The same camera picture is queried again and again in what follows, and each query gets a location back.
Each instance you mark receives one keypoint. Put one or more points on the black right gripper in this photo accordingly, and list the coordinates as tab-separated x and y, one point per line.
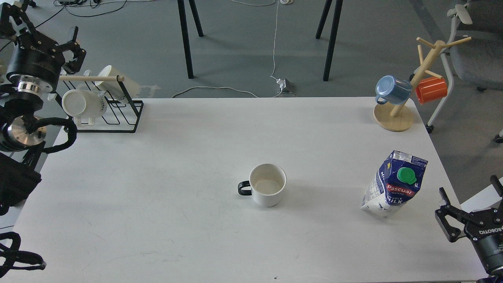
485	239

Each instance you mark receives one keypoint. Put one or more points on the grey office chair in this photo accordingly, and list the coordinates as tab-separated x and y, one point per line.
478	61

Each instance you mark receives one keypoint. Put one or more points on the black table leg right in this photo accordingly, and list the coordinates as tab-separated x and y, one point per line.
333	33

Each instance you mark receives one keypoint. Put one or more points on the white power plug adapter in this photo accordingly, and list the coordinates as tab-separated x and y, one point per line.
285	86

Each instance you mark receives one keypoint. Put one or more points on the orange mug on tree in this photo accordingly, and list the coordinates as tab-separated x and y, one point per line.
431	89

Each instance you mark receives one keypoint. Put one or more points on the black table leg left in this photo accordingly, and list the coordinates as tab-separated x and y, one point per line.
185	36

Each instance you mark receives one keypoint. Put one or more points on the blue mug on tree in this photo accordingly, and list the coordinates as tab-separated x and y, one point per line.
393	90

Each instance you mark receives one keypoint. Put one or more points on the cream mug behind rack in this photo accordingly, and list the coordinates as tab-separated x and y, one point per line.
113	87

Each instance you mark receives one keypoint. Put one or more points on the black table leg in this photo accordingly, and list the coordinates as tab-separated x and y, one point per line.
333	33
185	36

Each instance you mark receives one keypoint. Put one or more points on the wooden mug tree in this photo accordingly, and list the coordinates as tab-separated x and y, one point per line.
398	117

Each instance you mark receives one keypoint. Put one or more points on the white mug black handle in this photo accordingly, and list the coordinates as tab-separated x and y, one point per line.
266	185

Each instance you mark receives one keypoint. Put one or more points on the blue milk carton green cap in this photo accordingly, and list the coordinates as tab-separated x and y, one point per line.
397	180

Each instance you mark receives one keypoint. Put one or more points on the white mug lying in rack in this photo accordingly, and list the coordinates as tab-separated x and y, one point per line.
81	104

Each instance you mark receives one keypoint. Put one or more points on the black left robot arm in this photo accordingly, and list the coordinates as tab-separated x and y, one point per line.
25	137

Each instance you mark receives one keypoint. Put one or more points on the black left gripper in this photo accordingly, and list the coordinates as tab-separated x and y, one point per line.
36	63

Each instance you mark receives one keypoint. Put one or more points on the black wire mug rack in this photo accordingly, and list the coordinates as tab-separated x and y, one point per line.
120	117

